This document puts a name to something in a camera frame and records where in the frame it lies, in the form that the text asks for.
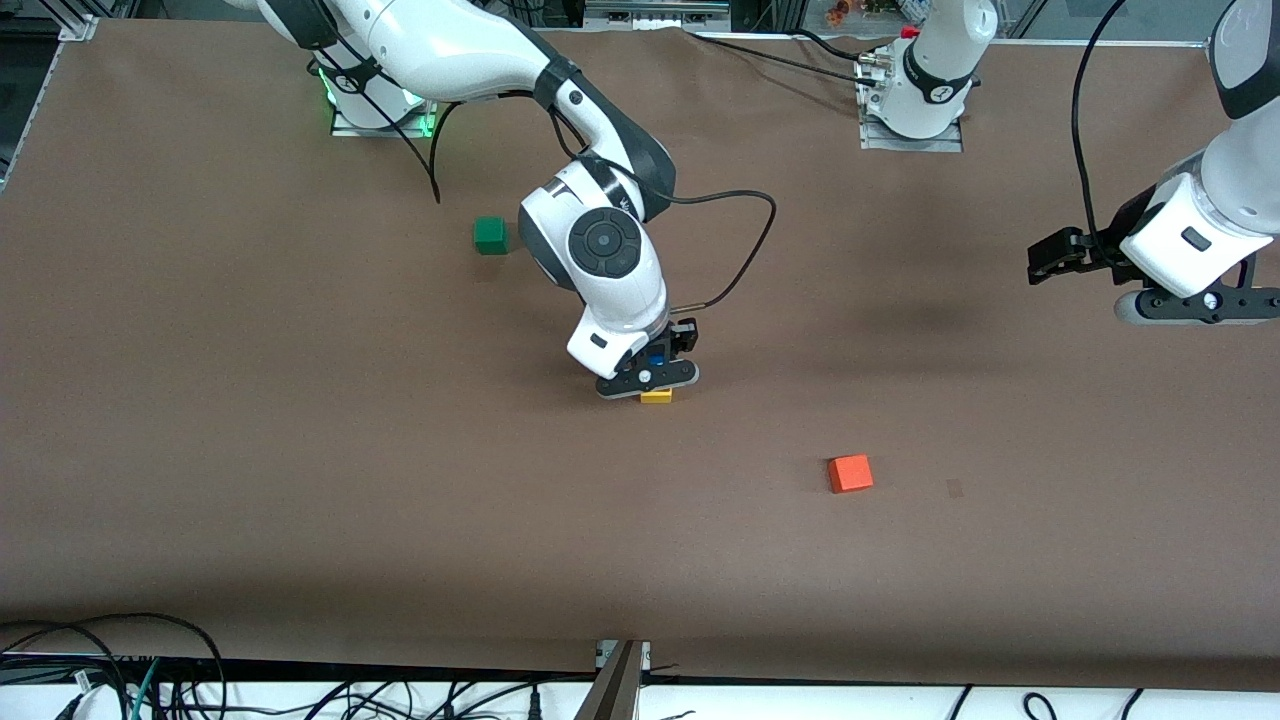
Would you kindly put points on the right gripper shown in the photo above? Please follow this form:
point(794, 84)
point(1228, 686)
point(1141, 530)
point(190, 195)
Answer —
point(684, 338)

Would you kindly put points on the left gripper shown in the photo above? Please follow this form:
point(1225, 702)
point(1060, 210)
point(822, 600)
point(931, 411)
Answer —
point(1108, 247)

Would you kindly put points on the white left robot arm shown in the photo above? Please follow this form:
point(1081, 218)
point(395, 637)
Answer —
point(1250, 170)

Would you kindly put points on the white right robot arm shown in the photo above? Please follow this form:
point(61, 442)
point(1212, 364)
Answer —
point(450, 50)

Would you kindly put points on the yellow wooden block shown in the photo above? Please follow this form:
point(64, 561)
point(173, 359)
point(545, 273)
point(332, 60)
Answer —
point(656, 397)

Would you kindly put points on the green wooden block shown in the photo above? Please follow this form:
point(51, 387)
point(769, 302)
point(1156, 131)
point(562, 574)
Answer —
point(489, 235)

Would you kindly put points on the orange wooden block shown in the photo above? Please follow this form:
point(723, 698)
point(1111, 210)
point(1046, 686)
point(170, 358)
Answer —
point(850, 473)

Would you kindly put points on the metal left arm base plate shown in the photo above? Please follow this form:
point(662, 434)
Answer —
point(870, 135)

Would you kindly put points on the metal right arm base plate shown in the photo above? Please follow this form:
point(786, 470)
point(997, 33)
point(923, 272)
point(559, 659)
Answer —
point(425, 115)

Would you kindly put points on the silver rail behind table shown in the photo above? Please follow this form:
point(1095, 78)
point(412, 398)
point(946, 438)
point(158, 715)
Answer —
point(655, 12)

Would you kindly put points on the aluminium profile post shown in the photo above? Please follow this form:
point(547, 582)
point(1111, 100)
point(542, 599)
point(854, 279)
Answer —
point(612, 690)

